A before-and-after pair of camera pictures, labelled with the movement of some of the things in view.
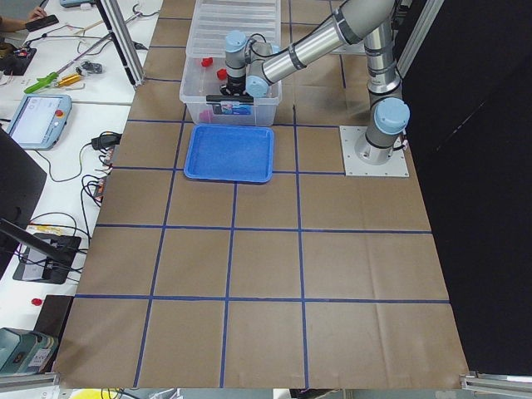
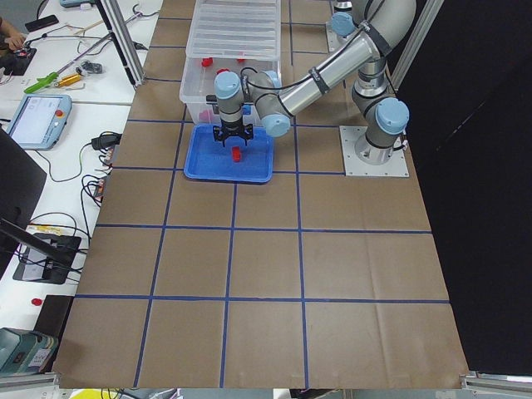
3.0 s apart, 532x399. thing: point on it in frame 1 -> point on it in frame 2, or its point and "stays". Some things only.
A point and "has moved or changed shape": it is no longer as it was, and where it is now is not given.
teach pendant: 40,120 stays
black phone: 41,22 stays
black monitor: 22,180 stays
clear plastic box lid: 214,19 stays
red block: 222,74 has moved or changed shape
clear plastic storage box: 203,76 stays
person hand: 36,13 -> 15,41
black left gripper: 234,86 -> 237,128
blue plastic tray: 239,153 stays
